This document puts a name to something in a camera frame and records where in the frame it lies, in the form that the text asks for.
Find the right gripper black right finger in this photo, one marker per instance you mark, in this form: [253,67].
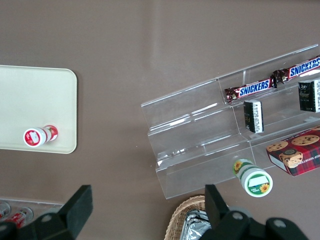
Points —
[215,210]

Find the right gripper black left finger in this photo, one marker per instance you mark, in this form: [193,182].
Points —
[80,207]

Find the light wicker basket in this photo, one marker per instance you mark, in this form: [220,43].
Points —
[177,217]

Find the beige plastic serving tray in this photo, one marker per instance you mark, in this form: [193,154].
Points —
[37,100]

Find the aluminium foil container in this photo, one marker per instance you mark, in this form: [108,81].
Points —
[197,215]
[196,231]

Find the clear acrylic bottle rack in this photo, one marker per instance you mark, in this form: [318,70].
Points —
[50,206]

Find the green sunflower lidded cup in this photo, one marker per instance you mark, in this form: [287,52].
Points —
[256,183]

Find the clear acrylic stepped stand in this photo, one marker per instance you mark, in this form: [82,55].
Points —
[195,140]

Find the red lidded yogurt cup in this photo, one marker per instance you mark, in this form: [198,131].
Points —
[32,137]

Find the red tartan cookie box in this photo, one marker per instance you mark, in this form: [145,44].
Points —
[300,155]

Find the small black carton box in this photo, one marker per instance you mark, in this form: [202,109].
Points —
[253,116]
[308,95]

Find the Snickers chocolate bar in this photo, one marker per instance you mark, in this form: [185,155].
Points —
[252,88]
[302,68]

